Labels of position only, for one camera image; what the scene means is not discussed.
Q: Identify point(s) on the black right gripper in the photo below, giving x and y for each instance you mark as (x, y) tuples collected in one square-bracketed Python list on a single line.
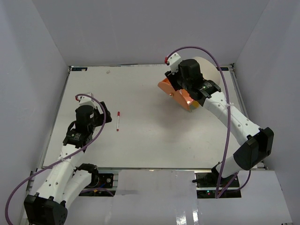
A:
[(172, 78)]

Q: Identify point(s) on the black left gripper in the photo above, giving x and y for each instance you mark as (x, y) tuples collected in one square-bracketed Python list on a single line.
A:
[(101, 116)]

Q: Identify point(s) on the pink top drawer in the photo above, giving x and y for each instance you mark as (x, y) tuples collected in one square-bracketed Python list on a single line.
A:
[(180, 96)]

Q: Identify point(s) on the red cap marker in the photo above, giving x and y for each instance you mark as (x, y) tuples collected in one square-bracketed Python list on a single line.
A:
[(118, 121)]

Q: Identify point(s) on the yellow drawer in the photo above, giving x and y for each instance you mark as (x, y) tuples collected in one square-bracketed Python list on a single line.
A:
[(193, 105)]

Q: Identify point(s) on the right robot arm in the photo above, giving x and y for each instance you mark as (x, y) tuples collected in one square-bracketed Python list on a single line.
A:
[(202, 85)]

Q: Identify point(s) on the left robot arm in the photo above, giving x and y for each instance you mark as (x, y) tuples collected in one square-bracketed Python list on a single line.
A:
[(49, 204)]

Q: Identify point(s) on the cream round drawer cabinet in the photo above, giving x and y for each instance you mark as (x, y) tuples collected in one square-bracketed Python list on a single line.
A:
[(209, 71)]

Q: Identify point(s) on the dark XDOF logo sticker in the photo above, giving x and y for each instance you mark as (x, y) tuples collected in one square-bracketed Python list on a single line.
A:
[(224, 68)]

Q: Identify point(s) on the left XDOF logo sticker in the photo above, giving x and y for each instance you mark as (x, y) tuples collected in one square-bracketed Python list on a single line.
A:
[(79, 69)]

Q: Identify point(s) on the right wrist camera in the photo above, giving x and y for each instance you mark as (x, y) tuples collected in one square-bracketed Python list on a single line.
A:
[(173, 62)]

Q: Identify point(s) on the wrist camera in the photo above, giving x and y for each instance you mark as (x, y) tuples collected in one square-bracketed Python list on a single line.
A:
[(86, 100), (173, 62)]

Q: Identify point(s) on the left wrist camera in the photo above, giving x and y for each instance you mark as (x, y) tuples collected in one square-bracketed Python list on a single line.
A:
[(86, 100)]

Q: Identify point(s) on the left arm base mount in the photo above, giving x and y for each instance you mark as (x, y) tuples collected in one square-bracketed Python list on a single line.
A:
[(102, 185)]

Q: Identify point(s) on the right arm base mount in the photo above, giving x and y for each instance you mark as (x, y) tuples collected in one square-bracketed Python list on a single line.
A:
[(206, 184)]

